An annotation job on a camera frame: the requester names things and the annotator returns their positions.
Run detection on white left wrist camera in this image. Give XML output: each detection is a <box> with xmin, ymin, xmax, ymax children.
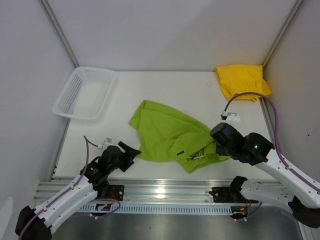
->
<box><xmin>97</xmin><ymin>137</ymin><xmax>114</xmax><ymax>150</ymax></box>

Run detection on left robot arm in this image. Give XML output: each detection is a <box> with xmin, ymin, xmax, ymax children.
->
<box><xmin>15</xmin><ymin>141</ymin><xmax>141</xmax><ymax>240</ymax></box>

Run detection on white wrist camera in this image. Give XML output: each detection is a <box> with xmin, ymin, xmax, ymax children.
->
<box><xmin>97</xmin><ymin>137</ymin><xmax>114</xmax><ymax>150</ymax></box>
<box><xmin>220</xmin><ymin>110</ymin><xmax>241</xmax><ymax>122</ymax></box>

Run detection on aluminium mounting rail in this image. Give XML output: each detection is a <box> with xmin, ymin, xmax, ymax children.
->
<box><xmin>33</xmin><ymin>177</ymin><xmax>283</xmax><ymax>206</ymax></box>

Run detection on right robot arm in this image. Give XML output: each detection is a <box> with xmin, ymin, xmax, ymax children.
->
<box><xmin>209</xmin><ymin>122</ymin><xmax>320</xmax><ymax>229</ymax></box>

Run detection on frame post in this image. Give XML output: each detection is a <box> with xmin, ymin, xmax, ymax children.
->
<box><xmin>38</xmin><ymin>0</ymin><xmax>80</xmax><ymax>68</ymax></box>
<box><xmin>261</xmin><ymin>0</ymin><xmax>307</xmax><ymax>71</ymax></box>

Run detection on left frame post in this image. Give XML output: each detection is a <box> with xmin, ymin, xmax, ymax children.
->
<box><xmin>38</xmin><ymin>0</ymin><xmax>80</xmax><ymax>68</ymax></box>

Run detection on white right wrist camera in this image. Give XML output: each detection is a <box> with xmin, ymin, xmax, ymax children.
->
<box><xmin>220</xmin><ymin>110</ymin><xmax>241</xmax><ymax>122</ymax></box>

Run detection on green shorts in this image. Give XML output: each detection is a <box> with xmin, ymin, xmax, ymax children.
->
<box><xmin>129</xmin><ymin>100</ymin><xmax>229</xmax><ymax>174</ymax></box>

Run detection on right frame post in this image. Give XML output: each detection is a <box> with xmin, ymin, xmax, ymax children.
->
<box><xmin>261</xmin><ymin>0</ymin><xmax>307</xmax><ymax>71</ymax></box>

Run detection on white plastic basket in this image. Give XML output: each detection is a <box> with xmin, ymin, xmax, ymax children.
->
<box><xmin>52</xmin><ymin>66</ymin><xmax>118</xmax><ymax>122</ymax></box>

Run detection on yellow shorts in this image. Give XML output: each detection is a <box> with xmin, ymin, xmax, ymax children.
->
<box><xmin>215</xmin><ymin>64</ymin><xmax>272</xmax><ymax>102</ymax></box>

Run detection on slotted cable duct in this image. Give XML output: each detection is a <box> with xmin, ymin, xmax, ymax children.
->
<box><xmin>78</xmin><ymin>202</ymin><xmax>233</xmax><ymax>216</ymax></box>

